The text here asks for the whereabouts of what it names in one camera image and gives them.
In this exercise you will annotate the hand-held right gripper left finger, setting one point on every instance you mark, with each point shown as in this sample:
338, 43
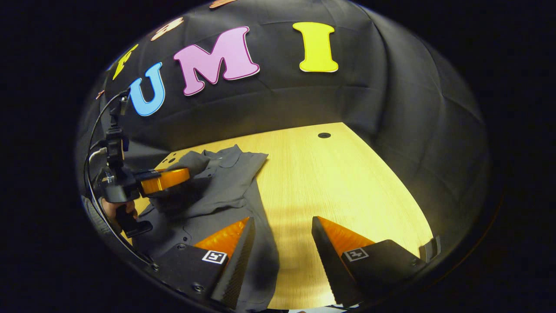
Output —
241, 261

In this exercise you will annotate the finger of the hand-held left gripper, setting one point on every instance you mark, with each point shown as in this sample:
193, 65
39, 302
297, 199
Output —
167, 179

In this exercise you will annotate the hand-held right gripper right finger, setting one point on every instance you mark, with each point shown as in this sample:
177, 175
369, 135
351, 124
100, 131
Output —
330, 261

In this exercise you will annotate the grey collared shirt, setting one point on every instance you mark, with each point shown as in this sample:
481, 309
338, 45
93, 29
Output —
226, 191

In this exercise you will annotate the copper-coloured clip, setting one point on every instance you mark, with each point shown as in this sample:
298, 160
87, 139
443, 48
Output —
100, 93

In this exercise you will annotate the black table edge bracket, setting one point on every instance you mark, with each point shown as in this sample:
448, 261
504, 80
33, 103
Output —
430, 248

